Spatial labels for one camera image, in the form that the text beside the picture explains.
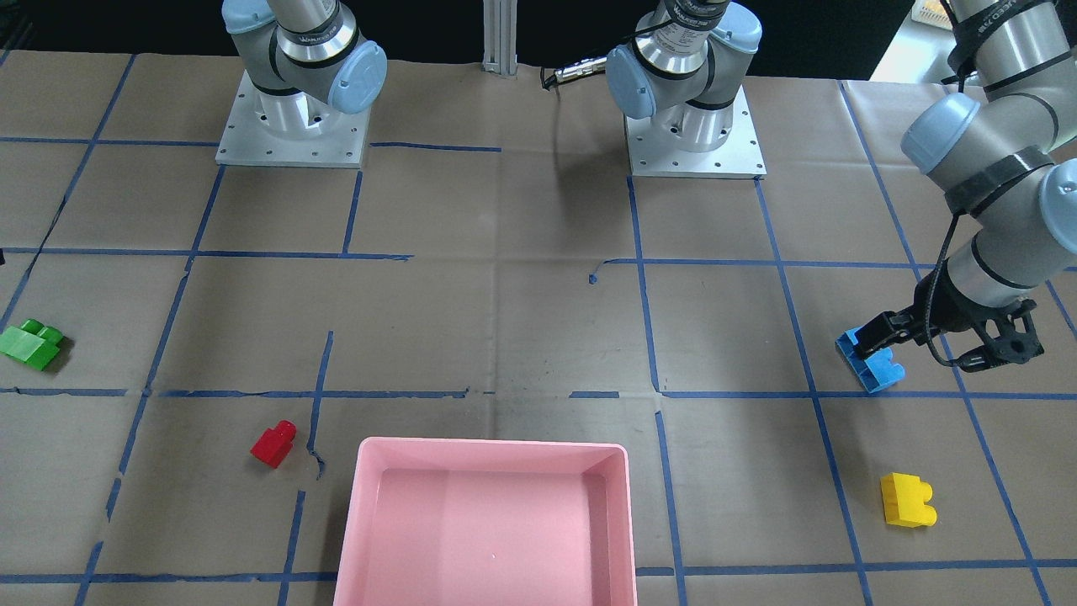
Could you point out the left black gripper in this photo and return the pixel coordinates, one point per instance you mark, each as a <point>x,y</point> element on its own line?
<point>948,302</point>

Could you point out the blue toy block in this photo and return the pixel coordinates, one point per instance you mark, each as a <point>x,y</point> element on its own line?
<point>875,373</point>

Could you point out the green toy block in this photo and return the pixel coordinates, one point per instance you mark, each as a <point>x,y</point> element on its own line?
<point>31,343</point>

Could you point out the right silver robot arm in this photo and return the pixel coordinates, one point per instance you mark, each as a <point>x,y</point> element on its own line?
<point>308,61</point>

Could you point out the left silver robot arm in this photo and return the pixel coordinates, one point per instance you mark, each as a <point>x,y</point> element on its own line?
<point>991,159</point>

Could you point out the pink plastic box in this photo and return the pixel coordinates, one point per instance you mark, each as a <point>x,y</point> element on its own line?
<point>488,522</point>

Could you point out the yellow toy block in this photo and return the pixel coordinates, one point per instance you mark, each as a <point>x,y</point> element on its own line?
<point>907,501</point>

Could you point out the red toy block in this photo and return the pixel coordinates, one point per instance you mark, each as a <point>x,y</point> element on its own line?
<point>275,444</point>

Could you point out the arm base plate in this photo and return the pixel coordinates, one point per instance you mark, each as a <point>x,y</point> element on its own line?
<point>689,142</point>
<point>297,130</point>

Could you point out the aluminium frame post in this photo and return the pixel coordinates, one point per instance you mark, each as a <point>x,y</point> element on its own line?
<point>499,34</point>

